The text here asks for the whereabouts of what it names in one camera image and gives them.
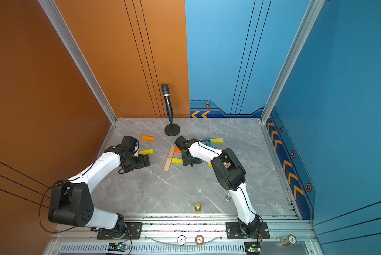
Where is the white round disc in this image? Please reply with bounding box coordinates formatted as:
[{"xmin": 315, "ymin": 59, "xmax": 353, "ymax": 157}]
[{"xmin": 177, "ymin": 235, "xmax": 187, "ymax": 245}]

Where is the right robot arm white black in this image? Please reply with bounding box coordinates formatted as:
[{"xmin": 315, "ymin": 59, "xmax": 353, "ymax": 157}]
[{"xmin": 175, "ymin": 136, "xmax": 263, "ymax": 239}]

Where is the right green circuit board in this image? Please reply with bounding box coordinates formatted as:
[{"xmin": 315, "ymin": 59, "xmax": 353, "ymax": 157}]
[{"xmin": 244, "ymin": 242, "xmax": 261, "ymax": 255}]

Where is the aluminium front rail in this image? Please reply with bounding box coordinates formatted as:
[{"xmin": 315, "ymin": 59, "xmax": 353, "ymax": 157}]
[{"xmin": 50, "ymin": 213, "xmax": 315, "ymax": 243}]

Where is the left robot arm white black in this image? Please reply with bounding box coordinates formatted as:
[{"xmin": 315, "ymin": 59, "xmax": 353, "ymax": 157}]
[{"xmin": 48, "ymin": 145, "xmax": 151, "ymax": 239}]

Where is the teal block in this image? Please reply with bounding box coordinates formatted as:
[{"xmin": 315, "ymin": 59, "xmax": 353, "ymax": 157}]
[{"xmin": 205, "ymin": 138, "xmax": 212, "ymax": 147}]

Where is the copper round disc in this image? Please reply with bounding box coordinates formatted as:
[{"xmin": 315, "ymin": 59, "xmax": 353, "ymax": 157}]
[{"xmin": 195, "ymin": 235, "xmax": 204, "ymax": 245}]

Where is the black microphone on stand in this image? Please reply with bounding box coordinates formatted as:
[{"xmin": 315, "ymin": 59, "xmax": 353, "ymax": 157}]
[{"xmin": 161, "ymin": 84, "xmax": 180, "ymax": 137}]

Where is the tan block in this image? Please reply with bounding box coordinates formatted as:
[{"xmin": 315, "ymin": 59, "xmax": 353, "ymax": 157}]
[
  {"xmin": 168, "ymin": 147, "xmax": 175, "ymax": 159},
  {"xmin": 163, "ymin": 158, "xmax": 172, "ymax": 172}
]

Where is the left green circuit board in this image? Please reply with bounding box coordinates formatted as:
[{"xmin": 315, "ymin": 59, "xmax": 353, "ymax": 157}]
[{"xmin": 107, "ymin": 243, "xmax": 131, "ymax": 254}]

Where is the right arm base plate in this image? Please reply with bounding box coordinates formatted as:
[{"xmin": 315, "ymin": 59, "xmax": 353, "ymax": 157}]
[{"xmin": 225, "ymin": 222, "xmax": 270, "ymax": 240}]

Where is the brass cylinder weight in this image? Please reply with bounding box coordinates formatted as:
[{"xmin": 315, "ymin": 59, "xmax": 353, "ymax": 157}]
[{"xmin": 195, "ymin": 203, "xmax": 202, "ymax": 213}]

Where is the yellow block diagonal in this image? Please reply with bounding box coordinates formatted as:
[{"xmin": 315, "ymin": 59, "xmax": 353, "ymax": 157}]
[{"xmin": 171, "ymin": 158, "xmax": 183, "ymax": 165}]

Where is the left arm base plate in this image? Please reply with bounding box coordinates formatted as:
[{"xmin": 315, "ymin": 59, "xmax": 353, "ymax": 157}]
[{"xmin": 96, "ymin": 222, "xmax": 143, "ymax": 241}]

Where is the green circuit board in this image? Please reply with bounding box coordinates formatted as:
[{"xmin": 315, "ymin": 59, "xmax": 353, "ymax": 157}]
[
  {"xmin": 107, "ymin": 243, "xmax": 131, "ymax": 254},
  {"xmin": 244, "ymin": 242, "xmax": 261, "ymax": 255}
]

